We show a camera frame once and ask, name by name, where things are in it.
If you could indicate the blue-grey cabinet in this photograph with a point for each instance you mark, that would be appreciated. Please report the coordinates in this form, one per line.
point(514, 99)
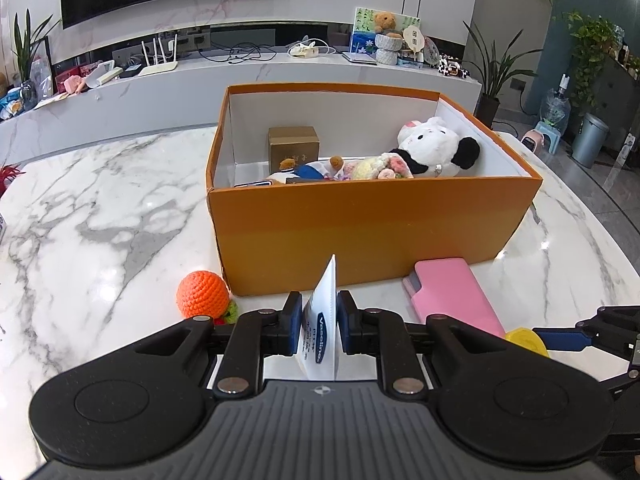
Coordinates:
point(620, 105)

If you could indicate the black picture frame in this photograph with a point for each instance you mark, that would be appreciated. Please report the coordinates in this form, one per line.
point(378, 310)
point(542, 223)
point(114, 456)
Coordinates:
point(42, 70)

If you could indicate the flat dark case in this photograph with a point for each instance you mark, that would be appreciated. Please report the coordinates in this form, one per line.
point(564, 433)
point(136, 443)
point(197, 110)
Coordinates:
point(252, 184)

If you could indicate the orchid plant dark pot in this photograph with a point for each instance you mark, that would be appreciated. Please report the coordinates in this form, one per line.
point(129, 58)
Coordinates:
point(487, 105)

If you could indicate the decorative plate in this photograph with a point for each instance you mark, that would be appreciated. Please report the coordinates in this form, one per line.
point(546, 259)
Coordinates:
point(432, 54)

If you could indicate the small doll blue outfit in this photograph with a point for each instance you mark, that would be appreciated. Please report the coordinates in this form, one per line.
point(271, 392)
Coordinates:
point(305, 172)

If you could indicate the pink power bank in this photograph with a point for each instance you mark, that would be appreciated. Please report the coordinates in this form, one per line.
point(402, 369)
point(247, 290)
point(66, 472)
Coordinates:
point(452, 295)

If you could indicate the crochet flower bouquet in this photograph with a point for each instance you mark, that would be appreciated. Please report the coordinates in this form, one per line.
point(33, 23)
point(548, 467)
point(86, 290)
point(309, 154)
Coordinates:
point(380, 167)

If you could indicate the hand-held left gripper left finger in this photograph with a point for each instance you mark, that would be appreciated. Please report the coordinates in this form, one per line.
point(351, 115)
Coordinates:
point(296, 322)

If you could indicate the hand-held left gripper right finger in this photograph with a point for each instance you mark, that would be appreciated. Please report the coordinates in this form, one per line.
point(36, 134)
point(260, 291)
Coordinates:
point(344, 322)

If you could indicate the panda plush toy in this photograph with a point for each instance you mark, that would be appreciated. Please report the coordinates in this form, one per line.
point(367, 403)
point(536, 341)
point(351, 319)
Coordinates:
point(430, 145)

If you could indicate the pink small appliance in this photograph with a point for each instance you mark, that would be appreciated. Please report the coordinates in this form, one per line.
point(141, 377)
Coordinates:
point(532, 141)

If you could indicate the white ribbed pot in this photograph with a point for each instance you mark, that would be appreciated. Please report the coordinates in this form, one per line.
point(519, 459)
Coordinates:
point(387, 50)

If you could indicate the brown teddy bear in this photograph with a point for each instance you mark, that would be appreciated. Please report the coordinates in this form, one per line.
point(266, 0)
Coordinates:
point(385, 22)

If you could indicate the cow figurine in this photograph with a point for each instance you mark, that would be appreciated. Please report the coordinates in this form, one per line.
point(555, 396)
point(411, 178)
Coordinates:
point(452, 69)

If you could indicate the bushy green plant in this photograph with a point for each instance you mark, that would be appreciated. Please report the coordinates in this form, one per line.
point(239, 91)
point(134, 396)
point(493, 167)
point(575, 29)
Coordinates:
point(590, 45)

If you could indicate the red feathery item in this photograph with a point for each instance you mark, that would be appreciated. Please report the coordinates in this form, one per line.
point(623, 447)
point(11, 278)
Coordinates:
point(10, 175)

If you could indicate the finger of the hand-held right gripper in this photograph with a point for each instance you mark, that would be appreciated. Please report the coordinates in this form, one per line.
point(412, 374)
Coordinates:
point(560, 339)

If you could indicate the white plastic scoop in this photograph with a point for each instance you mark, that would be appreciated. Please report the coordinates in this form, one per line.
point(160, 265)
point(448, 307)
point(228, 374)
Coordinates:
point(102, 72)

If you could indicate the white power adapters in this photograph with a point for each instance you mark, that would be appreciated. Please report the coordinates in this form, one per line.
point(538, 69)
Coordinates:
point(307, 50)

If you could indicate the orange cardboard box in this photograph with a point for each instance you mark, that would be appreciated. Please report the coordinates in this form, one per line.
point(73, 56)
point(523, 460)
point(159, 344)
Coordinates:
point(360, 230)

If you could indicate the bamboo painted card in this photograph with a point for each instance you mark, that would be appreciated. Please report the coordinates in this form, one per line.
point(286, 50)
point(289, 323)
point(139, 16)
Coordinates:
point(362, 30)

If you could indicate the marble television console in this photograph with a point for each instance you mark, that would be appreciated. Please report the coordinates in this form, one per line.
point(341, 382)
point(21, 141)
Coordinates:
point(150, 100)

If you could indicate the pink plush items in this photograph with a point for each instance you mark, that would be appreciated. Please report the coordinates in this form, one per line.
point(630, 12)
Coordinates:
point(72, 82)

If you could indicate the white router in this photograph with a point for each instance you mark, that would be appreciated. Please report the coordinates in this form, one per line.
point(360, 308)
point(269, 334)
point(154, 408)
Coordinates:
point(160, 62)

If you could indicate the tall leafy potted plant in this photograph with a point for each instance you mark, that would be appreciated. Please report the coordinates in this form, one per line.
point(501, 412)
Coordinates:
point(27, 45)

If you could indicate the small gold box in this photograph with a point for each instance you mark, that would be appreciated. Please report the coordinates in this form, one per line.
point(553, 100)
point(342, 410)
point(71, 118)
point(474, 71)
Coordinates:
point(294, 147)

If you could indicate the yellow round toy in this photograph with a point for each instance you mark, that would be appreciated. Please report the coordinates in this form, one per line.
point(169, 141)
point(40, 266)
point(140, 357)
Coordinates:
point(525, 342)

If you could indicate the orange crochet tangerine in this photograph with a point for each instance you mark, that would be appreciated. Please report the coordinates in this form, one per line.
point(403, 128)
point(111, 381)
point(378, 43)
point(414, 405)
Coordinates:
point(202, 295)

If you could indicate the snack bags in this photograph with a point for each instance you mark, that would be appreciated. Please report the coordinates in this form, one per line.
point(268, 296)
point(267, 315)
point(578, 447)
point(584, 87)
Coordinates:
point(17, 102)

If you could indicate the white lotion tube blue label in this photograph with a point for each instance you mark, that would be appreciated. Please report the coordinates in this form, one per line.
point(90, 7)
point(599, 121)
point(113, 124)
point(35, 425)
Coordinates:
point(320, 310)

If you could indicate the silver laptop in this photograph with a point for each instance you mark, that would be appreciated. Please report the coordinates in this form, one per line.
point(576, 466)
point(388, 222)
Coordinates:
point(360, 57)

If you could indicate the blue water jug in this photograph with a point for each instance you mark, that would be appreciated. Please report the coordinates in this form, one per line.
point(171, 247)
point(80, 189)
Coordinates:
point(555, 107)

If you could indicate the round paper fan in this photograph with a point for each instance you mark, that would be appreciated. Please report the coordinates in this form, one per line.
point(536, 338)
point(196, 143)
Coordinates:
point(414, 40)

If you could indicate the grey trash bin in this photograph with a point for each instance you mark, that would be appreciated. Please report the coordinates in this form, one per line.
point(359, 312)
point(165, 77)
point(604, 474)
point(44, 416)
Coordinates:
point(590, 140)

